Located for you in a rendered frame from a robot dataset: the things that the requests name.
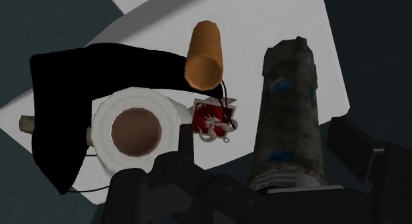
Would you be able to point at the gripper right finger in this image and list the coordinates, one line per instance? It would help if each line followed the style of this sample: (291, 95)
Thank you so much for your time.
(357, 149)

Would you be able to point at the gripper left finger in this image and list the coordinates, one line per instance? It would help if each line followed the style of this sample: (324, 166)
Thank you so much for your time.
(167, 171)

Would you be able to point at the red box with white dragon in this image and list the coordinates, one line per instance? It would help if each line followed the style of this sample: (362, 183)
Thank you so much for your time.
(209, 112)

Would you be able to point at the mottled grey bottle, blue marks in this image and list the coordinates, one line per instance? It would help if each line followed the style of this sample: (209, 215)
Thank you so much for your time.
(288, 120)

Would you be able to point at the white toilet paper roll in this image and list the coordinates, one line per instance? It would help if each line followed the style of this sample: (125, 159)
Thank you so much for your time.
(103, 120)

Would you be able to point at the orange cylindrical cup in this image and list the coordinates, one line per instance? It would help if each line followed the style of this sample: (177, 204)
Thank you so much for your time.
(206, 55)

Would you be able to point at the beige wooden stick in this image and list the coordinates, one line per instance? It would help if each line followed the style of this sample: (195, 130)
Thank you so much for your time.
(27, 124)

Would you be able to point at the white flat-topped furniture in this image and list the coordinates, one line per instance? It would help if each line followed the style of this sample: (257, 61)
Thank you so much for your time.
(257, 30)

